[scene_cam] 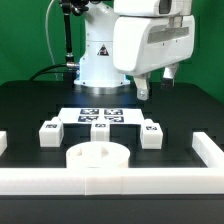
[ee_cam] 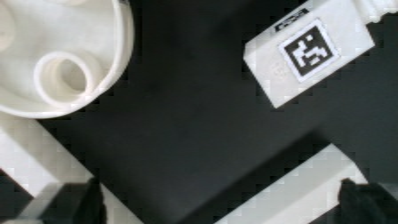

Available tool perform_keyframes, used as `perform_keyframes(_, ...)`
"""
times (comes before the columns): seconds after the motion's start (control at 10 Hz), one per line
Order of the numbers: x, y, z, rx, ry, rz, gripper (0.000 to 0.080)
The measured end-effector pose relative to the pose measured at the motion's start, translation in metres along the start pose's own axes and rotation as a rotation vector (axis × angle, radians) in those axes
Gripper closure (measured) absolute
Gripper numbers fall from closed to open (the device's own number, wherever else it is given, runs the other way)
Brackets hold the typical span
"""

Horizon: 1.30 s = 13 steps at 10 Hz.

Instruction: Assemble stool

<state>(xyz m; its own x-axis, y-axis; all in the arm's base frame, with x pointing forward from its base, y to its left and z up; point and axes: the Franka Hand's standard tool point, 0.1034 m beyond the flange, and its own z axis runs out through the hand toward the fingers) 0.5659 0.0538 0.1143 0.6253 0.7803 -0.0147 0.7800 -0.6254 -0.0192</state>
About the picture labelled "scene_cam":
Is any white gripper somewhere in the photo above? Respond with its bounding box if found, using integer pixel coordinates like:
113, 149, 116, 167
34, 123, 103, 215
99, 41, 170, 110
113, 16, 195, 100

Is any white round stool seat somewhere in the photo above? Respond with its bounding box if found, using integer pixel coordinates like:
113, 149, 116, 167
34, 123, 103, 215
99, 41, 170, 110
66, 141, 130, 169

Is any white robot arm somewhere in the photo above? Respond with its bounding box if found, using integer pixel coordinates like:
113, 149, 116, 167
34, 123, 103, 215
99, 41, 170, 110
74, 0, 195, 100

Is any white marker tag sheet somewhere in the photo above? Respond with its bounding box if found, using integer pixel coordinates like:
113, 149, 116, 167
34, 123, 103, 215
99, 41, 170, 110
58, 108, 144, 125

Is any white U-shaped obstacle fence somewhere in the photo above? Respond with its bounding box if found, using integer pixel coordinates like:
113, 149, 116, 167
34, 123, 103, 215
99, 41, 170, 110
0, 132, 224, 195

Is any black cable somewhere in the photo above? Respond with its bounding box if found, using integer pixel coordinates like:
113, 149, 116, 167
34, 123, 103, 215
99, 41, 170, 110
28, 63, 80, 82

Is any white cable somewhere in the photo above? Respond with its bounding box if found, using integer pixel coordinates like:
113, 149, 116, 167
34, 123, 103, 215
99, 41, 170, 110
44, 0, 59, 81

